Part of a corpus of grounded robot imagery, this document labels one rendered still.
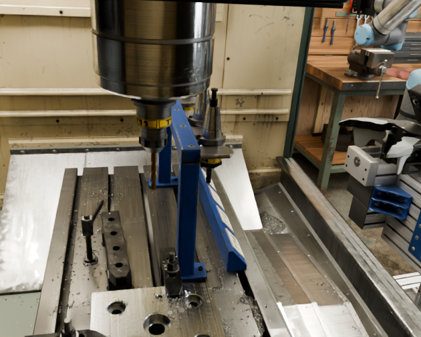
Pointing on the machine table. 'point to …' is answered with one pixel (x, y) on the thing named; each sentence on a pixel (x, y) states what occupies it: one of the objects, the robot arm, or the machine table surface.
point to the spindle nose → (153, 47)
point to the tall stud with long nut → (88, 237)
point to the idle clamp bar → (123, 283)
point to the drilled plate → (192, 321)
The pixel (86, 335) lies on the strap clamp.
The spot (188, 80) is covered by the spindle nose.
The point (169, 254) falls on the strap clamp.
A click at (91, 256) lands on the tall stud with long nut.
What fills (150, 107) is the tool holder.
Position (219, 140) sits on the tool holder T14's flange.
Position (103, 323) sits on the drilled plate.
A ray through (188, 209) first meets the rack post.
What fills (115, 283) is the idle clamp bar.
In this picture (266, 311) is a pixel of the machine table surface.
